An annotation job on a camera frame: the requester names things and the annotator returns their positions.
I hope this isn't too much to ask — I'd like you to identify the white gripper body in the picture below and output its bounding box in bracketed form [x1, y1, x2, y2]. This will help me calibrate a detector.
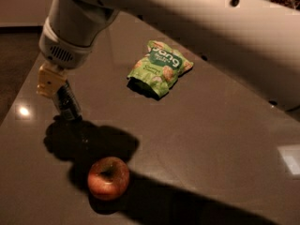
[39, 17, 94, 69]

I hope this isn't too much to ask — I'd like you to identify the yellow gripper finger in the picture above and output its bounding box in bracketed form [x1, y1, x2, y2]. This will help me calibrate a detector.
[37, 62, 67, 98]

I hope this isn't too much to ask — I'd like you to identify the silver redbull can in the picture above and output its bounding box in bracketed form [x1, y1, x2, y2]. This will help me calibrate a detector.
[52, 82, 82, 121]

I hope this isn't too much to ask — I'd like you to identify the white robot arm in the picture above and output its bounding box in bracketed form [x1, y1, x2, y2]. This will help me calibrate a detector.
[39, 0, 300, 113]

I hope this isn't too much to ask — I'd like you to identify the green rice chip bag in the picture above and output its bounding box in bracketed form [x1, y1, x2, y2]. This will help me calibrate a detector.
[127, 40, 193, 98]

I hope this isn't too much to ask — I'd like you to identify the red apple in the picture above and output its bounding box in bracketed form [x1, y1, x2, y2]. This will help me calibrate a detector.
[87, 157, 130, 201]

